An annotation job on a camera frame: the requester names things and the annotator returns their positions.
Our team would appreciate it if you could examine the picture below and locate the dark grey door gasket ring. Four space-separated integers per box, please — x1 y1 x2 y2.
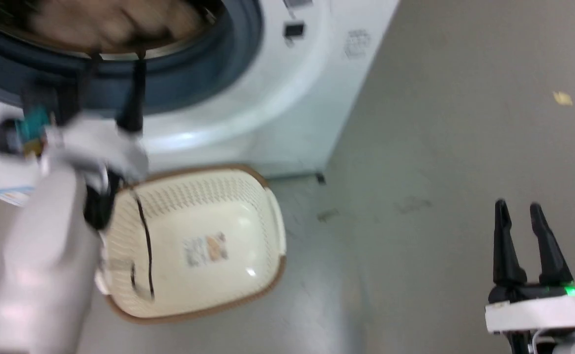
0 0 264 118

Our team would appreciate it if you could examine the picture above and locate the brown plush laundry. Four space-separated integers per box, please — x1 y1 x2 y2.
26 0 205 53

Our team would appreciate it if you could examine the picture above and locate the white front-load washing machine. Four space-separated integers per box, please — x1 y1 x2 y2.
0 0 401 180

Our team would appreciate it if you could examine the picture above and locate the cream plastic laundry basket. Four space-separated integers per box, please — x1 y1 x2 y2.
96 165 288 324

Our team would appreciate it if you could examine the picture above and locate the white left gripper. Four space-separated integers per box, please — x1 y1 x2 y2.
0 52 149 183

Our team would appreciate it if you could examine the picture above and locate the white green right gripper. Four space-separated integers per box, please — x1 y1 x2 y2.
484 199 575 336

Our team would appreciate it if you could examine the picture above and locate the blue white paper label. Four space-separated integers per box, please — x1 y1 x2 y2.
0 185 36 207

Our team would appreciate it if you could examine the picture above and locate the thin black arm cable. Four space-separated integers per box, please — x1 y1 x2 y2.
129 191 156 301

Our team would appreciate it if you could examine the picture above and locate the printed sticker on basket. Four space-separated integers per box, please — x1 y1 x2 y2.
183 233 229 268

